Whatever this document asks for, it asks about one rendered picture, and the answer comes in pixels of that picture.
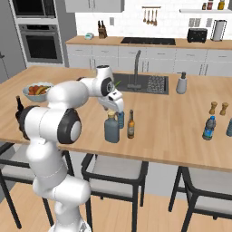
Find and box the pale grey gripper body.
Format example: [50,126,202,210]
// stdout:
[101,96,125,113]

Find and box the small blue plastic bottle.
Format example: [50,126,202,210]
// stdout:
[117,111,126,130]

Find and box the grey flask bottle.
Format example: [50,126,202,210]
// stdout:
[103,111,121,144]

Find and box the brown glass bottle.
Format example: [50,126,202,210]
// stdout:
[127,109,136,140]

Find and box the grey tap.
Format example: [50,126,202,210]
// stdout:
[127,49,142,90]

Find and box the dark sink basin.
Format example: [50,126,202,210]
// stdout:
[112,72,169,96]

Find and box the grey soap dispenser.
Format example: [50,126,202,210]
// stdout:
[176,71,189,95]

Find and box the white cupboard run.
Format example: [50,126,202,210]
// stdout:
[65,43,232,78]

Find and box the black hob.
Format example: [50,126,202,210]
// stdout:
[120,36,177,46]

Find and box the black stool with grey seat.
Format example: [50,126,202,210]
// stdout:
[168,165,232,232]
[81,152,150,232]
[0,141,75,229]

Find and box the small teal box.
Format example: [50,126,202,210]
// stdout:
[83,32,95,41]

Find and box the wooden knife block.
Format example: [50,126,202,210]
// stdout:
[96,20,109,40]

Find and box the yellow banana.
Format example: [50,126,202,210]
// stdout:
[35,85,51,96]

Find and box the pale blue fruit bowl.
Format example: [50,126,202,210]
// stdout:
[22,82,54,103]

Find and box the blue label water bottle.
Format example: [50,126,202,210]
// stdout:
[201,115,218,141]

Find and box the wooden shaker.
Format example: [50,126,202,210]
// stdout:
[219,102,229,117]
[208,101,218,116]

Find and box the black toaster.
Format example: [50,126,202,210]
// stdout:
[187,27,208,44]

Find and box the grey blue bottle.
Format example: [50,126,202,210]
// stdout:
[226,117,232,138]

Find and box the grey fridge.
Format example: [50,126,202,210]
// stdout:
[0,0,28,84]

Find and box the black microwave oven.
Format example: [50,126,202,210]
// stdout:
[11,0,57,19]

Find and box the yellow jar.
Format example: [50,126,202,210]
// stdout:
[217,0,227,11]

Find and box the rail with hanging tools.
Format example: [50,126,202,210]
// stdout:
[141,5,162,27]

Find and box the steel wall oven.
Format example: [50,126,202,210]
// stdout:
[17,23,64,65]

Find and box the white wall cupboard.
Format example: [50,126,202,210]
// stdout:
[64,0,126,14]

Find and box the grey double wall socket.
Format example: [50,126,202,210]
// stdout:
[188,17,202,28]

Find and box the white wall shelf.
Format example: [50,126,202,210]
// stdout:
[179,7,232,15]

